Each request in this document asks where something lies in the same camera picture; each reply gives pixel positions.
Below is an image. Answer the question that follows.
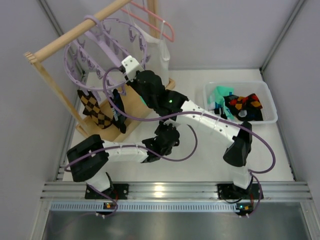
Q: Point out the pink clothes hanger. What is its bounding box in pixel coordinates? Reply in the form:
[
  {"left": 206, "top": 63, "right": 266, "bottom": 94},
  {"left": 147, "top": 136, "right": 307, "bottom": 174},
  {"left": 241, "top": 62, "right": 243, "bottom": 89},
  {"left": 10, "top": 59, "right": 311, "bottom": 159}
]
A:
[{"left": 120, "top": 0, "right": 175, "bottom": 43}]

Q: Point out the black red yellow argyle sock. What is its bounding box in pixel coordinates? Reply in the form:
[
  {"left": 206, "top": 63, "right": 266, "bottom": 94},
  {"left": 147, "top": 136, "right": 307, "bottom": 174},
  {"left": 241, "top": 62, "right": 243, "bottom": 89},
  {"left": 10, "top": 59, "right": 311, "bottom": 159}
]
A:
[{"left": 223, "top": 93, "right": 263, "bottom": 111}]

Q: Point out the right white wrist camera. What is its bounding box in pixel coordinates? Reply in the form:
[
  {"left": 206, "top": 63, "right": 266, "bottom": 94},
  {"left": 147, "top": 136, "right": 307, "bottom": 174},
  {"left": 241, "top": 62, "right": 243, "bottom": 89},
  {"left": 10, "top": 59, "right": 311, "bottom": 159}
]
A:
[{"left": 121, "top": 55, "right": 144, "bottom": 81}]

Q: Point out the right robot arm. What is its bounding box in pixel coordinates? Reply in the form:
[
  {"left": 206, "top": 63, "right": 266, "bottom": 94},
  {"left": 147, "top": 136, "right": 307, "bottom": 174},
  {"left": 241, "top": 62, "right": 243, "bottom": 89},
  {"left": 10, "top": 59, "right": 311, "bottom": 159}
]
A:
[{"left": 127, "top": 70, "right": 253, "bottom": 196}]

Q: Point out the mint green sock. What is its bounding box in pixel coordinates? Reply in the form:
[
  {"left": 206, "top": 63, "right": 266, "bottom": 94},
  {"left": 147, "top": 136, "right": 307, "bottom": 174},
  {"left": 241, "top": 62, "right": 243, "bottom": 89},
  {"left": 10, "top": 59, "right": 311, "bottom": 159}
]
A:
[
  {"left": 207, "top": 86, "right": 235, "bottom": 121},
  {"left": 140, "top": 96, "right": 147, "bottom": 106}
]

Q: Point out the purple round clip hanger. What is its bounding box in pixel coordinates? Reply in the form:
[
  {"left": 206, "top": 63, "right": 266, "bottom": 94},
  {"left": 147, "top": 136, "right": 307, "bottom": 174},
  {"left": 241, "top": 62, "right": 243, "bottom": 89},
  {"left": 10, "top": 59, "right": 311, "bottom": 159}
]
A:
[{"left": 63, "top": 15, "right": 147, "bottom": 96}]

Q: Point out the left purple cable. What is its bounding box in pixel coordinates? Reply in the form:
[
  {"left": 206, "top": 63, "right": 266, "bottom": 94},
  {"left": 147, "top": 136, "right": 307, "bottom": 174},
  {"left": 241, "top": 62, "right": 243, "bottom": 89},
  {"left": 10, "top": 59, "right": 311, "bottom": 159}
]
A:
[{"left": 63, "top": 123, "right": 199, "bottom": 218}]

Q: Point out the black sock with grey patches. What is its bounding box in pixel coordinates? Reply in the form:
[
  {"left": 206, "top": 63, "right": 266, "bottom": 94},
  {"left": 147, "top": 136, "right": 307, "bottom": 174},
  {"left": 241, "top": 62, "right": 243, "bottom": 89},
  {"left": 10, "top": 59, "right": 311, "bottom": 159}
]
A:
[{"left": 214, "top": 107, "right": 265, "bottom": 123}]

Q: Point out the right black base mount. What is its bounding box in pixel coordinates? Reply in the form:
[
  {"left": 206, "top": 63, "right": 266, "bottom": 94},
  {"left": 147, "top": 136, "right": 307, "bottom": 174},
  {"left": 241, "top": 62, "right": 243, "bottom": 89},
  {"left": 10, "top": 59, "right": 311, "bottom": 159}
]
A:
[{"left": 217, "top": 183, "right": 239, "bottom": 201}]

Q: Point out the grey slotted cable duct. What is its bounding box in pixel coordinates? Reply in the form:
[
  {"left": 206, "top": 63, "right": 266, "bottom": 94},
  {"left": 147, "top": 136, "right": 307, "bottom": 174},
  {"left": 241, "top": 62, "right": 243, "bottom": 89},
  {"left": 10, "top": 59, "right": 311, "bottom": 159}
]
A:
[{"left": 51, "top": 201, "right": 253, "bottom": 213}]

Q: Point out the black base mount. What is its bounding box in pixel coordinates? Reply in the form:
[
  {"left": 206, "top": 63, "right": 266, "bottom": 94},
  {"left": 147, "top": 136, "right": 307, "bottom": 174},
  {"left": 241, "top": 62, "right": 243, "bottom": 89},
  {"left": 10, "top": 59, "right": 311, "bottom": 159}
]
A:
[
  {"left": 84, "top": 183, "right": 129, "bottom": 200},
  {"left": 217, "top": 183, "right": 239, "bottom": 201}
]

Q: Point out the aluminium mounting rail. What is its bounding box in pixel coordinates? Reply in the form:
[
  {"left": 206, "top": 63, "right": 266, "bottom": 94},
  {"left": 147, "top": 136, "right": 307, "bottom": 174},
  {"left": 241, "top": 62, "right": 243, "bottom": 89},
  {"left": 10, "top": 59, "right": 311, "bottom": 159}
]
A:
[{"left": 40, "top": 181, "right": 313, "bottom": 202}]

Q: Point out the black tan argyle sock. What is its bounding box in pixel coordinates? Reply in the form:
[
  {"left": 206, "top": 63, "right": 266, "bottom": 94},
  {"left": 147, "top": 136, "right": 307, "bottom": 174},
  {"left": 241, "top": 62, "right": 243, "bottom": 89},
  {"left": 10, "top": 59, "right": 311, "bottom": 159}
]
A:
[{"left": 77, "top": 89, "right": 113, "bottom": 130}]

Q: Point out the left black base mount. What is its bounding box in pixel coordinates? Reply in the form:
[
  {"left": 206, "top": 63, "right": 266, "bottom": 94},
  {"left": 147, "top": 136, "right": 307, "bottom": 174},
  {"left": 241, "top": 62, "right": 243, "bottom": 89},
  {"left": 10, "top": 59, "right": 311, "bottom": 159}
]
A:
[{"left": 84, "top": 183, "right": 129, "bottom": 200}]

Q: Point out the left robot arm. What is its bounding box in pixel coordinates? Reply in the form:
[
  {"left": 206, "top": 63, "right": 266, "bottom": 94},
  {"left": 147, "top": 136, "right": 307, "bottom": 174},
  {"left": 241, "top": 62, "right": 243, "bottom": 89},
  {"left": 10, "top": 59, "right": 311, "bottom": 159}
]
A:
[{"left": 66, "top": 123, "right": 180, "bottom": 196}]

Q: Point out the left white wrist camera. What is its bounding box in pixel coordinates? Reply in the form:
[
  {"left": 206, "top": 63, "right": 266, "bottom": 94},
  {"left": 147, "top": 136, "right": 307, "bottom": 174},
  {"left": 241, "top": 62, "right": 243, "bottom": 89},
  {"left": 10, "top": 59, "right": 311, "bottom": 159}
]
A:
[{"left": 163, "top": 119, "right": 176, "bottom": 126}]

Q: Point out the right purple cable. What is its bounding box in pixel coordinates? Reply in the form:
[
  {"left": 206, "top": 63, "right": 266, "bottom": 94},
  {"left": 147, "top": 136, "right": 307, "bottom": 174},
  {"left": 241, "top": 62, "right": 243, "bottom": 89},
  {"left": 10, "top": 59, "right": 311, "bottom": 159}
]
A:
[{"left": 102, "top": 66, "right": 277, "bottom": 218}]

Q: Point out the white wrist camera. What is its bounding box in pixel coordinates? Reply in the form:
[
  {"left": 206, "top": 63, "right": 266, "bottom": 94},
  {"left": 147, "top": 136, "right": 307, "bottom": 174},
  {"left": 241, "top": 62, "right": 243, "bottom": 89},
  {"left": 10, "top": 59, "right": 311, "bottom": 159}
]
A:
[
  {"left": 163, "top": 119, "right": 176, "bottom": 126},
  {"left": 121, "top": 55, "right": 144, "bottom": 81}
]

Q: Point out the black blue sock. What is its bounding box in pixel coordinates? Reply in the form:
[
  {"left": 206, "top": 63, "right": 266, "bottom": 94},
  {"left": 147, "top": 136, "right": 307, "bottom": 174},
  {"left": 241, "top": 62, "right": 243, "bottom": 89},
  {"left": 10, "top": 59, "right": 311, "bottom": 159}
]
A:
[{"left": 110, "top": 89, "right": 127, "bottom": 134}]

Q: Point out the wooden clothes rack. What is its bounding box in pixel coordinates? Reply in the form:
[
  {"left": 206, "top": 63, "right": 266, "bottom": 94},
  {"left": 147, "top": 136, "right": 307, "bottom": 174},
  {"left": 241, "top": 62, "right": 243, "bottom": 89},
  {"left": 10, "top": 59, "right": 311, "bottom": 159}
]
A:
[{"left": 23, "top": 0, "right": 176, "bottom": 143}]

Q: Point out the purple cable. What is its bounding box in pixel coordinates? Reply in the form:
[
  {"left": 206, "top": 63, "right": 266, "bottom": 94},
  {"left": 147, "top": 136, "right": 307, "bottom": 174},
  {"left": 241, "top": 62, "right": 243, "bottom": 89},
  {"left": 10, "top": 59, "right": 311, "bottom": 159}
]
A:
[
  {"left": 63, "top": 123, "right": 199, "bottom": 218},
  {"left": 102, "top": 66, "right": 277, "bottom": 218}
]

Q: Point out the white garment on hanger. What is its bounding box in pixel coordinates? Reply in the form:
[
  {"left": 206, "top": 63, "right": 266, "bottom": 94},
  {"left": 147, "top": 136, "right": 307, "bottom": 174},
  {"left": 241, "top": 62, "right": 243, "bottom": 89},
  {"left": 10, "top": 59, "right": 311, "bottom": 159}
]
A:
[{"left": 130, "top": 17, "right": 171, "bottom": 86}]

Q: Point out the white plastic basket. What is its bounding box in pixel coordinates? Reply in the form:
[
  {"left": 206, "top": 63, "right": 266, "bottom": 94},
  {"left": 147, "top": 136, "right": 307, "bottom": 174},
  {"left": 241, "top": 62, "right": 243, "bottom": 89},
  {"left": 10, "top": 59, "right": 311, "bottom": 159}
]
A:
[{"left": 203, "top": 81, "right": 278, "bottom": 125}]

